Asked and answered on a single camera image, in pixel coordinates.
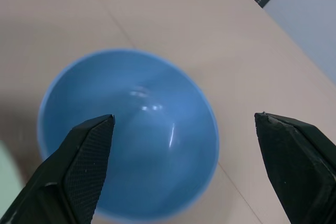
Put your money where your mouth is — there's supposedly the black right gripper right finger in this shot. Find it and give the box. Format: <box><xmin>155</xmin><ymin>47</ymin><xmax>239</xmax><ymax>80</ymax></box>
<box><xmin>254</xmin><ymin>112</ymin><xmax>336</xmax><ymax>224</ymax></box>

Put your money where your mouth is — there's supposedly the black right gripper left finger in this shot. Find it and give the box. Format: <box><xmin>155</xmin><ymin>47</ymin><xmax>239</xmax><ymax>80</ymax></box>
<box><xmin>0</xmin><ymin>114</ymin><xmax>116</xmax><ymax>224</ymax></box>

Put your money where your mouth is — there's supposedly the green bowl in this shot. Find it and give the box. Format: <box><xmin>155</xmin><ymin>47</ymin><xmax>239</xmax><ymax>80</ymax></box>
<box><xmin>0</xmin><ymin>140</ymin><xmax>25</xmax><ymax>210</ymax></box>

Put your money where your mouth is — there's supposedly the blue bowl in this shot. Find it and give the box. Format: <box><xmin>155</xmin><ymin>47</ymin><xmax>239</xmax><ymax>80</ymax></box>
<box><xmin>37</xmin><ymin>48</ymin><xmax>220</xmax><ymax>222</ymax></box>

